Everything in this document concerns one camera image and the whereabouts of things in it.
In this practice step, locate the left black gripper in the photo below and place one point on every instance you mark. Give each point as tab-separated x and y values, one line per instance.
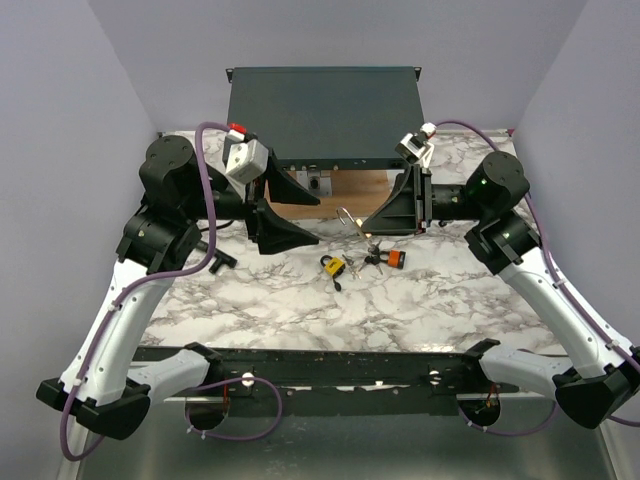
275	234

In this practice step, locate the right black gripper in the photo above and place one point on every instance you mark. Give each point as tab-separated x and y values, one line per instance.
405	212

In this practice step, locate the brass padlock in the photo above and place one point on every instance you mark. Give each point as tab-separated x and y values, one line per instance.
347	219

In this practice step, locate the orange padlock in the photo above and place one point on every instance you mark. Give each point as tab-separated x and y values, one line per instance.
393	258

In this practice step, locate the yellow padlock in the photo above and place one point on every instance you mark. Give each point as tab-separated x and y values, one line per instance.
333	266

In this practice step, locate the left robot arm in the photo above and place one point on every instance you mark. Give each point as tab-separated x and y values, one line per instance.
99	389

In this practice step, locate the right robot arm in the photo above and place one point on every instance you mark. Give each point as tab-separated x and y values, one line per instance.
601	370

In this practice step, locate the wooden board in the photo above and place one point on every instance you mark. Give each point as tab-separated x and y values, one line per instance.
361	192

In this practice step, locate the black T-shaped pipe fitting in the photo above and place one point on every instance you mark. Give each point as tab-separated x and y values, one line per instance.
220	258

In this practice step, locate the grey metal lock mount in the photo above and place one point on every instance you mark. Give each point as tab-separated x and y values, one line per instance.
317	182

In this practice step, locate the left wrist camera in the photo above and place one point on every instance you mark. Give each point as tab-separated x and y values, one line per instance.
247	159

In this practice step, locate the dark green network switch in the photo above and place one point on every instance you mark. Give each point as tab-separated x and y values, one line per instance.
345	118

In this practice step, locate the black metal base rail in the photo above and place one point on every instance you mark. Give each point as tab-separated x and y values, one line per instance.
330	383

